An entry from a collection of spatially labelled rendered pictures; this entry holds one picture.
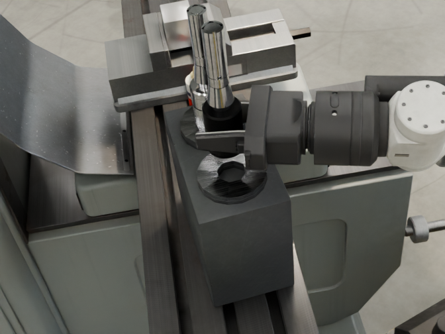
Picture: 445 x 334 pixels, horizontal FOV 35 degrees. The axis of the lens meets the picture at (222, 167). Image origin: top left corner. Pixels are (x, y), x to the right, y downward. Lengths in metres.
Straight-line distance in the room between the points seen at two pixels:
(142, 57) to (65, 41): 1.92
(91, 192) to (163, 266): 0.35
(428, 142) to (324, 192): 0.65
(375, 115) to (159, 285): 0.42
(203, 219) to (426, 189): 1.62
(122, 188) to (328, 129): 0.64
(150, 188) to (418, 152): 0.50
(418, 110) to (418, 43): 2.22
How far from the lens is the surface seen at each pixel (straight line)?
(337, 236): 1.58
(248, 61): 1.31
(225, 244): 0.91
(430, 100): 0.81
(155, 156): 1.22
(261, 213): 0.88
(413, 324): 1.40
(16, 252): 1.44
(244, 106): 0.87
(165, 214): 1.13
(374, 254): 1.65
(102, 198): 1.38
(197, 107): 0.93
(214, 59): 0.78
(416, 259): 2.24
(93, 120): 1.41
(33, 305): 1.56
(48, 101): 1.40
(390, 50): 2.97
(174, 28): 1.28
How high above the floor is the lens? 1.78
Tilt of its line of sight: 46 degrees down
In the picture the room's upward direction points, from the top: 8 degrees counter-clockwise
